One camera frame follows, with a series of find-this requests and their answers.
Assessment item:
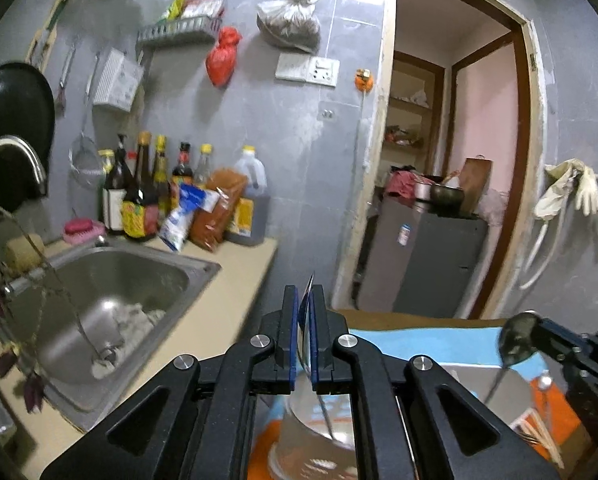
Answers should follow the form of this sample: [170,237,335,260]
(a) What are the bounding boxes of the clear utensil holder cup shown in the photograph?
[256,377,360,480]

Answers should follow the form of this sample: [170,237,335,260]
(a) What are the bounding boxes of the clear yellow cap bottle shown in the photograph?
[194,144,214,191]

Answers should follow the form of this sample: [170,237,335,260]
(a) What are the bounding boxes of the red plastic bag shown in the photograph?
[205,26,243,87]

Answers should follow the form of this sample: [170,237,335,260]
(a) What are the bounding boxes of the slim yellow cap sauce bottle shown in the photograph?
[151,135,174,221]

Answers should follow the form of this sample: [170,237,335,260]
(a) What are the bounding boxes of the blue orange mat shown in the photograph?
[249,327,594,480]

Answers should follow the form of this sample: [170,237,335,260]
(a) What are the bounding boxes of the door frame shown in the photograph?
[331,0,550,321]

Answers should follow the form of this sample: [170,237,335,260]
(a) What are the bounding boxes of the white wall switch panel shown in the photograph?
[275,53,341,88]

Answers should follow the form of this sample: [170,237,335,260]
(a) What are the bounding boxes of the hanging wooden board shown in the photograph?
[26,0,77,73]

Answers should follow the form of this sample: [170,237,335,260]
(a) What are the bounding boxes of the white hose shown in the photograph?
[519,210,567,291]

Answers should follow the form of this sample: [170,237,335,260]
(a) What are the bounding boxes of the red cloth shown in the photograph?
[385,167,420,200]

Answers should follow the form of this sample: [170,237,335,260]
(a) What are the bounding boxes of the yellow sponge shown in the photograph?
[5,234,46,270]

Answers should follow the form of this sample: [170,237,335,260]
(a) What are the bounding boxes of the dark metal bowl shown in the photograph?
[430,183,466,213]

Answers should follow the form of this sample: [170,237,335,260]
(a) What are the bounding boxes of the white cable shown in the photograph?
[353,91,370,173]

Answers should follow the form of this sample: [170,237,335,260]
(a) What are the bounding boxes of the wooden chopstick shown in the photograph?
[514,407,564,468]

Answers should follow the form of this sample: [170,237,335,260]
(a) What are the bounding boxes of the grey rag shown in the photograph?
[91,302,167,381]

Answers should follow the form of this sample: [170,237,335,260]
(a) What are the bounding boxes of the grey cabinet with pots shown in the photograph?
[356,195,490,318]

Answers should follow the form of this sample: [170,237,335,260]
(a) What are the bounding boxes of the steel sink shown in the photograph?
[0,245,223,433]

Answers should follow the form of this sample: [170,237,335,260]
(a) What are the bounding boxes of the blue white bag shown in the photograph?
[158,182,220,252]

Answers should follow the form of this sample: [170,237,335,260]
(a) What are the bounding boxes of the mesh strainer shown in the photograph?
[69,52,107,191]

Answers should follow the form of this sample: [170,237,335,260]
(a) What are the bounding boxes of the white red packet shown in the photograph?
[181,0,227,21]

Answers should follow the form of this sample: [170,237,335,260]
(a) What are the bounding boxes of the steel tray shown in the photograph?
[441,364,536,433]

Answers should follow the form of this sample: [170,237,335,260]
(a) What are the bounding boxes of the steel spoon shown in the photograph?
[297,272,336,443]
[481,311,542,406]

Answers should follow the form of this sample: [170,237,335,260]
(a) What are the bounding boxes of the cream rubber glove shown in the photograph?
[574,159,598,215]
[534,160,580,220]

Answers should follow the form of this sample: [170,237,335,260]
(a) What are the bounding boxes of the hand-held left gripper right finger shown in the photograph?
[310,285,562,480]

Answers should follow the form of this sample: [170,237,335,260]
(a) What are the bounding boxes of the brown cutting board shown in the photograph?
[460,157,493,216]

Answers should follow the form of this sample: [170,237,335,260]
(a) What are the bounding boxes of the clear bag dark contents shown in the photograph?
[256,0,327,54]

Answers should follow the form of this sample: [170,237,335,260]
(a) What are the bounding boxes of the green yellow packet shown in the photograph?
[159,0,190,23]

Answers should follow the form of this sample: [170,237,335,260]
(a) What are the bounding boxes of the grey wall rack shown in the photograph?
[135,14,224,52]

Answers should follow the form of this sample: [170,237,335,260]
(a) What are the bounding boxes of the small yellow cap bottle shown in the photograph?
[98,148,117,186]

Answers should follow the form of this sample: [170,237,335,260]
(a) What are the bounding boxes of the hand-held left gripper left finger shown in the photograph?
[39,285,300,480]

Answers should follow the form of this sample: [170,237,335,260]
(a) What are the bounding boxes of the black wok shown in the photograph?
[0,61,56,216]

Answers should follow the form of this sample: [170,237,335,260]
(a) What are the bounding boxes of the steel faucet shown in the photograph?
[0,135,48,201]

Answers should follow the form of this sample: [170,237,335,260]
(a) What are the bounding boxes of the white labelled wall basket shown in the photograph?
[93,47,146,112]

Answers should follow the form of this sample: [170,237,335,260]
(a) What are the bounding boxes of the wooden shelf unit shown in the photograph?
[381,52,444,161]

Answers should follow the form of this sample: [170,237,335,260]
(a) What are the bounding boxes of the dark sauce bottle yellow label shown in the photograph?
[121,131,160,242]

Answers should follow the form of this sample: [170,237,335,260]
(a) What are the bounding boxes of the large dark oil jug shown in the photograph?
[224,145,271,247]

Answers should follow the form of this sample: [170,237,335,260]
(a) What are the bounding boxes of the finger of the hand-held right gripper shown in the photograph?
[529,316,598,376]

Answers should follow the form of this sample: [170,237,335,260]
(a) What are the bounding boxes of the hanging metal peeler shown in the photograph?
[56,40,77,113]

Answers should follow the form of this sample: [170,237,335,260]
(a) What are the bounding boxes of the red cap soy sauce bottle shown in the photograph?
[171,142,194,191]

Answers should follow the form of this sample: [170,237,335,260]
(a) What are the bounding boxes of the pink soap dish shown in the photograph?
[63,216,107,247]

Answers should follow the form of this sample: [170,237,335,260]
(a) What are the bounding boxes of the orange spice bag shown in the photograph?
[189,167,250,253]

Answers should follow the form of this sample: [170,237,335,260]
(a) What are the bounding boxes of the dark pump cap bottle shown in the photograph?
[101,134,136,235]

